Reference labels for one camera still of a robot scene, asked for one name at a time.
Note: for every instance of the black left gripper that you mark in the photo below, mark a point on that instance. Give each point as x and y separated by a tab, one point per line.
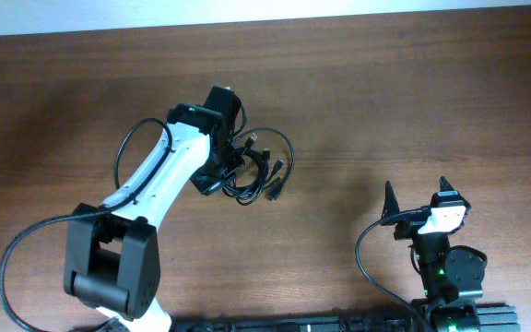
207	183

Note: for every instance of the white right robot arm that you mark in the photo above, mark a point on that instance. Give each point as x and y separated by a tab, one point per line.
451	275

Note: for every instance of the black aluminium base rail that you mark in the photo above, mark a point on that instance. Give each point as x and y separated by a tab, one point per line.
339	320

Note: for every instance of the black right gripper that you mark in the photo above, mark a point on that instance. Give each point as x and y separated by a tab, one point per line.
391	206

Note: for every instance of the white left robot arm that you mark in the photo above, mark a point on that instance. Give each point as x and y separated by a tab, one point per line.
112	252

